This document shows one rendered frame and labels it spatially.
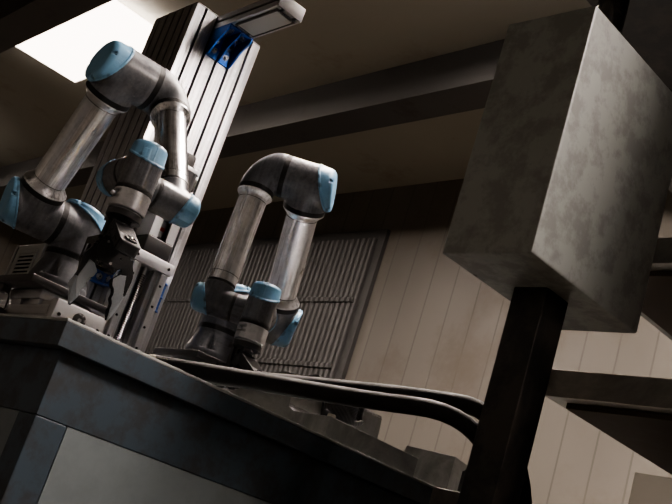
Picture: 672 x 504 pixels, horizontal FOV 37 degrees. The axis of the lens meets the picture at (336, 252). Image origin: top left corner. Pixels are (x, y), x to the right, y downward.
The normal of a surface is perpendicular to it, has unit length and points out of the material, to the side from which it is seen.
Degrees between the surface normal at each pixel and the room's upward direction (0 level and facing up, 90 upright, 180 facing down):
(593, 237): 90
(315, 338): 90
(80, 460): 90
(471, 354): 90
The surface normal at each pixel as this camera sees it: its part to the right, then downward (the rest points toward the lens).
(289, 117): -0.70, -0.42
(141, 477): 0.69, -0.01
